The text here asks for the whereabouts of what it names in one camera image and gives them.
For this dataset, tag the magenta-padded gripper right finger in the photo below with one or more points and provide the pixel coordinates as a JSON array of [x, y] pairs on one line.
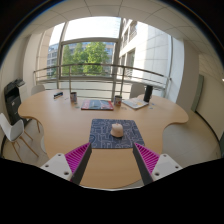
[[148, 159]]

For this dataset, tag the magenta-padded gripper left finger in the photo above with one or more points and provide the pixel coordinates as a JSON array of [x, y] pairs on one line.
[[78, 158]]

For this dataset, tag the white computer mouse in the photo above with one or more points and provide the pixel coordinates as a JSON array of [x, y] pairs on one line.
[[116, 130]]

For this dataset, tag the dark blue patterned mouse pad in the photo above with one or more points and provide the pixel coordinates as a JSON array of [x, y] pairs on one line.
[[100, 133]]

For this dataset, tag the white round table base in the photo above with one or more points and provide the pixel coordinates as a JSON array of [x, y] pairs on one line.
[[43, 145]]

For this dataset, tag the red and blue magazine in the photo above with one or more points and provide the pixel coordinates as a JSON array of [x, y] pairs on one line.
[[96, 104]]

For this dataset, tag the white open book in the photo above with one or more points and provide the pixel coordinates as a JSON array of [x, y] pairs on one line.
[[135, 103]]

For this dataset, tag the black upright speaker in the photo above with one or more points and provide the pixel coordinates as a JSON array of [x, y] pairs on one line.
[[148, 93]]

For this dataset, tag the small dark blue box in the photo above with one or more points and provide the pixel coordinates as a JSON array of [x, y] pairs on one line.
[[58, 95]]

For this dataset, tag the white chair with wooden legs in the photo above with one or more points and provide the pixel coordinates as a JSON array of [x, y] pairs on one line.
[[11, 128]]

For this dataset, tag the grey-green door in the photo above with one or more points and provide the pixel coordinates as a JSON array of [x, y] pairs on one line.
[[198, 93]]

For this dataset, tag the black printer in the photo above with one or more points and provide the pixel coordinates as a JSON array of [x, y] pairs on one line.
[[13, 103]]

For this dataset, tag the metal balcony railing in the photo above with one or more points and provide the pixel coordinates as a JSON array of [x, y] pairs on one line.
[[100, 65]]

